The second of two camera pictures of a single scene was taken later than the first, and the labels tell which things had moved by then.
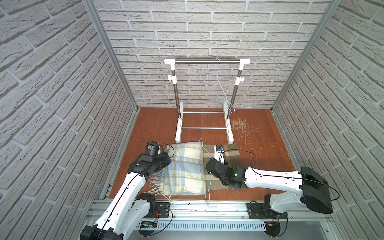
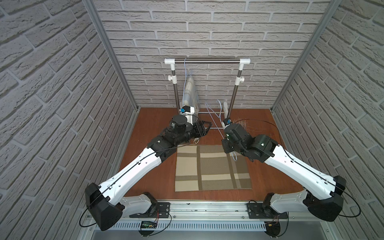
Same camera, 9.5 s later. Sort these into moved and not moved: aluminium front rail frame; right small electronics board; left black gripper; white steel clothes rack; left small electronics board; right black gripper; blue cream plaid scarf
Moved: left black gripper; right black gripper; blue cream plaid scarf
Not moved: right small electronics board; aluminium front rail frame; white steel clothes rack; left small electronics board
